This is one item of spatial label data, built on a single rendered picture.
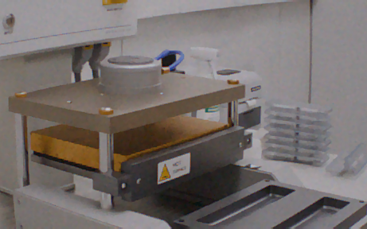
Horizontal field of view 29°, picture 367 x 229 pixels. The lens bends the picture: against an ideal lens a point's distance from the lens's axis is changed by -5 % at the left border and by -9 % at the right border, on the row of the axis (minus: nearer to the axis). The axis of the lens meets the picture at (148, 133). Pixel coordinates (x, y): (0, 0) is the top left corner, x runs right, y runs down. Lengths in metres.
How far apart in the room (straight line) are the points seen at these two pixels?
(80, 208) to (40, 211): 0.06
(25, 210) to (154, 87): 0.22
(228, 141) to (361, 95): 2.45
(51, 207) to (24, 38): 0.25
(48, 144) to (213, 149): 0.21
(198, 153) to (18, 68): 0.29
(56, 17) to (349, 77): 2.49
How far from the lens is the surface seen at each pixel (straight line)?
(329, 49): 3.42
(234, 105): 1.02
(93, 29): 1.09
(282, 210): 0.88
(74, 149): 0.91
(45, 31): 1.03
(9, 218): 1.03
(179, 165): 0.90
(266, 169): 1.01
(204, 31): 2.36
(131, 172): 0.84
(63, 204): 0.87
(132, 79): 0.93
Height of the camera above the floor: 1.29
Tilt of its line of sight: 14 degrees down
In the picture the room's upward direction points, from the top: straight up
